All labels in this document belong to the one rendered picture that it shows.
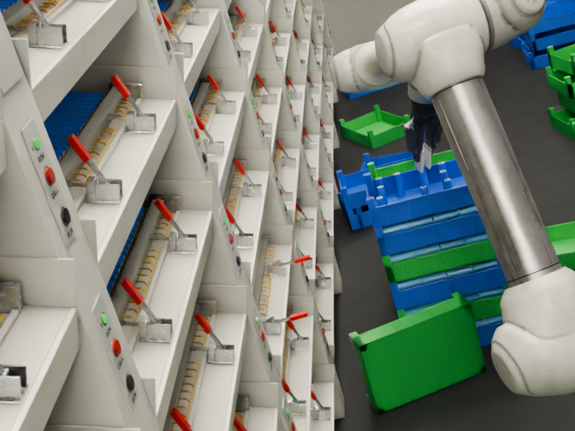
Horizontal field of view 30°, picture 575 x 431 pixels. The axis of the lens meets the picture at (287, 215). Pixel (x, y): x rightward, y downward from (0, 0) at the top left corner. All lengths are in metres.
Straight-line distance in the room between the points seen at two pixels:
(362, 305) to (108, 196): 2.03
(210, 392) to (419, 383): 1.19
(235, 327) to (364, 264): 1.76
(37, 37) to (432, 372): 1.71
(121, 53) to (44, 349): 0.79
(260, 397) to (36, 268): 0.92
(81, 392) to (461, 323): 1.72
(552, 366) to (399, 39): 0.63
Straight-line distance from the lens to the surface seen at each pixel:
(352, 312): 3.22
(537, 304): 1.91
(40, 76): 1.12
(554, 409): 2.60
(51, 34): 1.24
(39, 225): 1.02
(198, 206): 1.74
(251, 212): 2.22
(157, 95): 1.69
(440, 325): 2.68
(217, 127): 2.15
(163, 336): 1.35
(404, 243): 2.73
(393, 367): 2.67
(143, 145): 1.48
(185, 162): 1.72
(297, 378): 2.34
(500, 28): 2.02
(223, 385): 1.61
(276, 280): 2.35
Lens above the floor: 1.46
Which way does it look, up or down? 21 degrees down
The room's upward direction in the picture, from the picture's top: 17 degrees counter-clockwise
